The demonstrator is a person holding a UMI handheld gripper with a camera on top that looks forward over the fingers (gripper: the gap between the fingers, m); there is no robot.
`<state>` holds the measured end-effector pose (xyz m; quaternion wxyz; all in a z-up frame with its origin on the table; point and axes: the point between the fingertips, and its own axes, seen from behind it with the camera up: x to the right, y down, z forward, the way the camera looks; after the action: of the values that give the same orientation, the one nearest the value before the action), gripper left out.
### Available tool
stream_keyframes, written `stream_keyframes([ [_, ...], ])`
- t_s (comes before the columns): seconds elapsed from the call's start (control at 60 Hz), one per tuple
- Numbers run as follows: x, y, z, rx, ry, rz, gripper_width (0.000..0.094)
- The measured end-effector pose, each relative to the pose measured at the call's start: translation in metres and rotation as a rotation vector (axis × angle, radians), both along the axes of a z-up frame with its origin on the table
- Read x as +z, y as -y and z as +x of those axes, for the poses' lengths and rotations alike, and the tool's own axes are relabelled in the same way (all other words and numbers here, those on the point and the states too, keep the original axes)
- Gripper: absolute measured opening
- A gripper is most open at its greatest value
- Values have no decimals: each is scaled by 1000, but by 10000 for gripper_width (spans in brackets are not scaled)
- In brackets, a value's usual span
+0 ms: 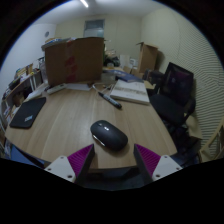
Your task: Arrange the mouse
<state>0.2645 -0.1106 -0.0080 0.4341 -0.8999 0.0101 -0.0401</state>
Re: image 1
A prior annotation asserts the black office chair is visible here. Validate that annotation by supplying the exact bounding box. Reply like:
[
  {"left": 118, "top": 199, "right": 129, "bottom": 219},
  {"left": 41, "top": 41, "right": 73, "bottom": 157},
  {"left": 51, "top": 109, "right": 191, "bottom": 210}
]
[{"left": 148, "top": 61, "right": 198, "bottom": 135}]

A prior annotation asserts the black marker pen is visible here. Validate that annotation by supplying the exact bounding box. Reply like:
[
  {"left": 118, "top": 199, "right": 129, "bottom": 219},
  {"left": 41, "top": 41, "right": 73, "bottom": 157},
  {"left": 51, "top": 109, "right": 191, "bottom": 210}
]
[{"left": 97, "top": 91, "right": 123, "bottom": 110}]

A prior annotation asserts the small brown cardboard box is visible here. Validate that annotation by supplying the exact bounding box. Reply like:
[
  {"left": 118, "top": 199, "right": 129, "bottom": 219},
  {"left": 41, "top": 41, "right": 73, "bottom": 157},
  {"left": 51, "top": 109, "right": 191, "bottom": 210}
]
[{"left": 135, "top": 41, "right": 160, "bottom": 74}]

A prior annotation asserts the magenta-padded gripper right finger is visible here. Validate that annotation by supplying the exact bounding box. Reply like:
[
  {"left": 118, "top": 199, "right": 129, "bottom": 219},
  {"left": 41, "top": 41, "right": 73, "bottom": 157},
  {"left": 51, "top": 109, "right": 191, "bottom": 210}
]
[{"left": 133, "top": 143, "right": 184, "bottom": 185}]

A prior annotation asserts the white remote control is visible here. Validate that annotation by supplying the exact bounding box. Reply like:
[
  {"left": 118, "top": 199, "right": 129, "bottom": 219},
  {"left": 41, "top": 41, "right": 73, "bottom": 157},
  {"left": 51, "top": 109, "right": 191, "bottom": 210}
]
[{"left": 46, "top": 83, "right": 68, "bottom": 95}]

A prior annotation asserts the shelf unit with books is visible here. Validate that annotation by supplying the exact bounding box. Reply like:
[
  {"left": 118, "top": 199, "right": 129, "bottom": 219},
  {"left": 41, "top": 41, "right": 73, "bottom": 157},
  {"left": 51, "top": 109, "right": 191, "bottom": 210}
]
[{"left": 0, "top": 63, "right": 44, "bottom": 134}]

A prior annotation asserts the blue book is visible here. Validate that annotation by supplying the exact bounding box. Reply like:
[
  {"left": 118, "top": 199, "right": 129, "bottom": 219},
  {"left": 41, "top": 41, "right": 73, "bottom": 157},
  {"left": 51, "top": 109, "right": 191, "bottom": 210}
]
[{"left": 114, "top": 69, "right": 144, "bottom": 84}]

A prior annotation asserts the black mouse pad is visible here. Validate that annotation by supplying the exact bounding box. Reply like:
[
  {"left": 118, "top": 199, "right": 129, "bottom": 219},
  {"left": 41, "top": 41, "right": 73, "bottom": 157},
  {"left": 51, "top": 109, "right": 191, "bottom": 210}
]
[{"left": 9, "top": 96, "right": 47, "bottom": 130}]

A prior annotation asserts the white paper sheet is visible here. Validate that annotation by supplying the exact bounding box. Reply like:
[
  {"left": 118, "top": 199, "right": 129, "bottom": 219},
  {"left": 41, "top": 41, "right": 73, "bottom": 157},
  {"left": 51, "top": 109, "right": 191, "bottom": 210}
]
[
  {"left": 64, "top": 82, "right": 93, "bottom": 92},
  {"left": 24, "top": 83, "right": 49, "bottom": 101}
]

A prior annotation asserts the black computer mouse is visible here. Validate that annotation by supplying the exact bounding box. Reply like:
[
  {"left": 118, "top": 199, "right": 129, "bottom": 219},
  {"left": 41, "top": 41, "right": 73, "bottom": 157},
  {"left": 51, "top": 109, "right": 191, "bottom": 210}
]
[{"left": 90, "top": 119, "right": 129, "bottom": 152}]

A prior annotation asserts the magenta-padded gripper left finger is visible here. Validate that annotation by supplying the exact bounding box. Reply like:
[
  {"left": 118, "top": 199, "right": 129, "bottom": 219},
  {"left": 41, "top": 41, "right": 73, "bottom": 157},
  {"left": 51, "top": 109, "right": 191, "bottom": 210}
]
[{"left": 44, "top": 143, "right": 96, "bottom": 186}]

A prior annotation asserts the window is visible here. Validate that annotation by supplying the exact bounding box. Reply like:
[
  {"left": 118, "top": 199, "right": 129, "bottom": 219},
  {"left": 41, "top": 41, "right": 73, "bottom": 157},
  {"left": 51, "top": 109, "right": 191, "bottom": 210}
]
[{"left": 83, "top": 18, "right": 106, "bottom": 38}]

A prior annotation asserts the large brown cardboard box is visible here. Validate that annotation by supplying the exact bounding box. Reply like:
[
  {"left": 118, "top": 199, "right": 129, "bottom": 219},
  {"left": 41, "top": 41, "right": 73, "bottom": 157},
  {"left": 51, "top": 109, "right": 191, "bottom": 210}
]
[{"left": 44, "top": 36, "right": 105, "bottom": 87}]

